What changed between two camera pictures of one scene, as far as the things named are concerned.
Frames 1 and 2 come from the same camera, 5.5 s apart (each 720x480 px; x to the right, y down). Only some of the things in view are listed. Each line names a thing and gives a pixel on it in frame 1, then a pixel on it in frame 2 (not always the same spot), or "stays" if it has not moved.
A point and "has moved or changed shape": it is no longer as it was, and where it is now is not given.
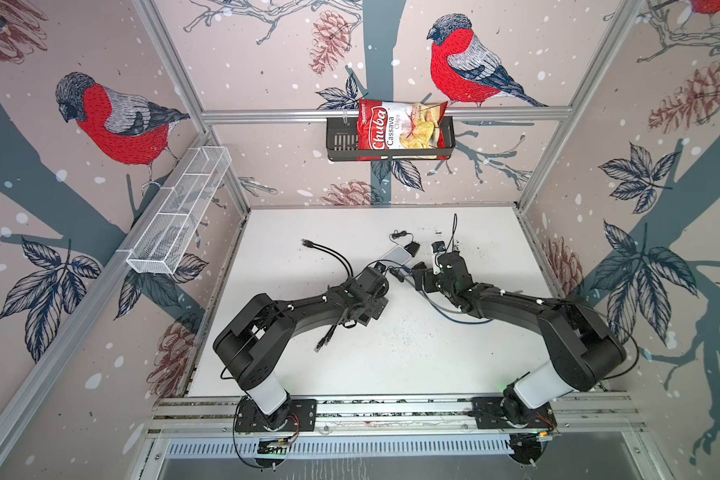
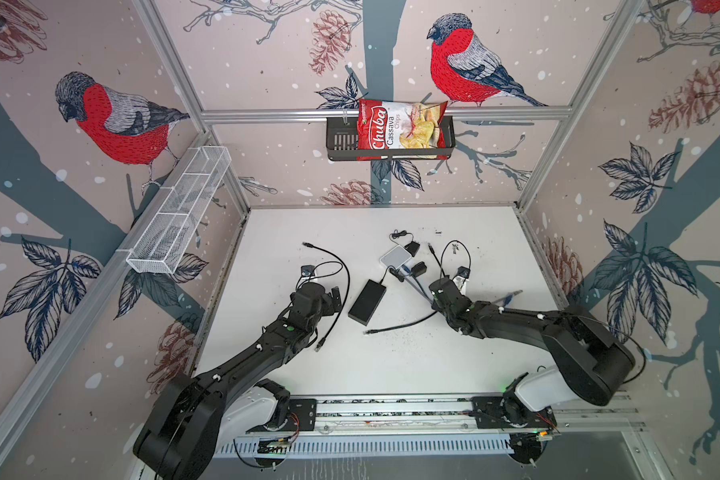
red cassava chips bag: [387, 125] stays
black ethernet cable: [325, 340] has moved or changed shape
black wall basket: [342, 142] stays
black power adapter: [396, 272] has moved or changed shape
